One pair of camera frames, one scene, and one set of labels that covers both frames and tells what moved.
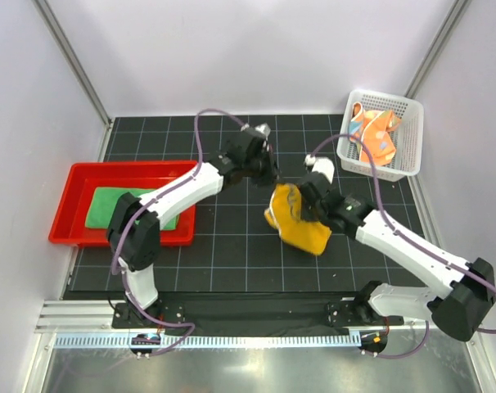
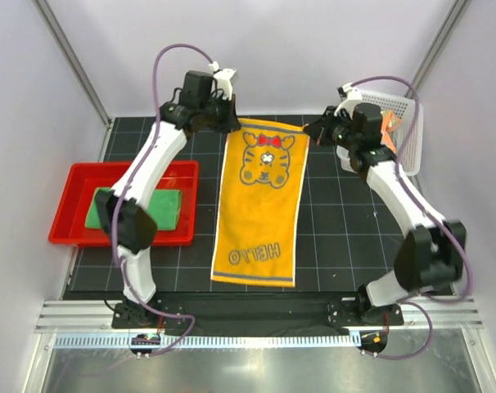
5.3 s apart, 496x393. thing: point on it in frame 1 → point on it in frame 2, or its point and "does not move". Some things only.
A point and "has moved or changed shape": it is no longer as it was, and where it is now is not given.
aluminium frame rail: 57,316 does not move
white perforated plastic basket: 408,137 does not move
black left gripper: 272,173 → 231,122
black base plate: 331,314 does not move
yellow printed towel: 285,215 has moved or changed shape
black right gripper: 304,203 → 332,115
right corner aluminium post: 436,48 does not move
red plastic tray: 69,223 does not move
